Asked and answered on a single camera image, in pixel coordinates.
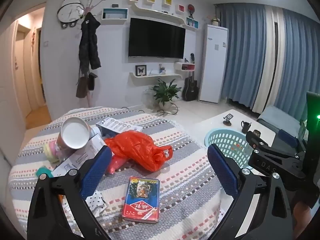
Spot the teal lined box shelf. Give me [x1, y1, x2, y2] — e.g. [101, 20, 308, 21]
[102, 8, 128, 20]

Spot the round white wall clock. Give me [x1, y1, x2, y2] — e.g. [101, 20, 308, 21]
[57, 0, 84, 29]

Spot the person's right hand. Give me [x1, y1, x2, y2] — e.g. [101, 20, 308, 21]
[293, 200, 312, 240]

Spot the curved white wall shelf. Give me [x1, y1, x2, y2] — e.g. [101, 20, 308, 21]
[130, 3, 198, 32]

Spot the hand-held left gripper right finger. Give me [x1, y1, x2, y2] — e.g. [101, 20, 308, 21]
[207, 144, 293, 240]

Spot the blue and white curtain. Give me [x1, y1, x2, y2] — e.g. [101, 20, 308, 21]
[214, 3, 320, 120]

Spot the brown hanging bag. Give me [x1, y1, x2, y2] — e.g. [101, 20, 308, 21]
[76, 74, 88, 99]

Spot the white cardboard box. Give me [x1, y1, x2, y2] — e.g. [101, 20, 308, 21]
[51, 134, 108, 178]

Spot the low curved white shelf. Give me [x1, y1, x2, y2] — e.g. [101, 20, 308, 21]
[129, 72, 182, 81]

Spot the wall-mounted black television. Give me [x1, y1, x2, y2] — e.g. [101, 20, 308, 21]
[128, 17, 186, 58]

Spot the pink plastic packet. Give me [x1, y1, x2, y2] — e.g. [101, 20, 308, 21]
[106, 154, 128, 175]

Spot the green potted plant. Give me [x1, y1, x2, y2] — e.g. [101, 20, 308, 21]
[145, 78, 182, 110]

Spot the long white printed box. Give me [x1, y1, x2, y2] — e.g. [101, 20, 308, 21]
[96, 118, 143, 137]

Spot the teal plastic laundry basket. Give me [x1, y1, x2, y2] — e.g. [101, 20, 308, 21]
[204, 129, 253, 169]

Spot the black floor cable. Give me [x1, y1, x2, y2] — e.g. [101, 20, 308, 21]
[122, 102, 179, 117]

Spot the white coffee table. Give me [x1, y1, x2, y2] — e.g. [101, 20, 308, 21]
[197, 109, 276, 153]

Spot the orange plastic bag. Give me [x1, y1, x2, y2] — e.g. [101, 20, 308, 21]
[104, 130, 173, 172]

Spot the white refrigerator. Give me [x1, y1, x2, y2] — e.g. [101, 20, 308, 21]
[199, 24, 229, 104]

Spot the red blue printed box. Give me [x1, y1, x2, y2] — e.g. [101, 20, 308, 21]
[122, 176, 160, 223]

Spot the white pod shelf red inside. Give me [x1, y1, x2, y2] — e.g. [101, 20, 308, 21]
[174, 62, 195, 72]

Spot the black acoustic guitar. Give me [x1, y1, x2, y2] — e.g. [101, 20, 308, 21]
[182, 71, 199, 102]

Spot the small teal box shelf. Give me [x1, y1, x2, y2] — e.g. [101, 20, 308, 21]
[186, 17, 199, 29]

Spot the round canister with white lid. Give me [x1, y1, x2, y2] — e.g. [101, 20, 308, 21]
[57, 117, 90, 159]

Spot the small black hanging bag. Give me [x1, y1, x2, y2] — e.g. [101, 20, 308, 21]
[87, 72, 98, 91]

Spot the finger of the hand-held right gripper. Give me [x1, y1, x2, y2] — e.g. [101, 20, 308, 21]
[277, 129, 304, 155]
[245, 131, 307, 182]

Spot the polka dot cloth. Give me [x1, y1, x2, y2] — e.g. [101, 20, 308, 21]
[86, 192, 107, 217]

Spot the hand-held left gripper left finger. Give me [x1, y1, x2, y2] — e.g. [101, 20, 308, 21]
[26, 145, 113, 240]

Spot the black coat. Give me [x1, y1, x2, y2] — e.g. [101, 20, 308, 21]
[78, 12, 102, 75]

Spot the teal plastic item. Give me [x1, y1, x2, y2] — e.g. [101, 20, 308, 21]
[35, 166, 53, 178]

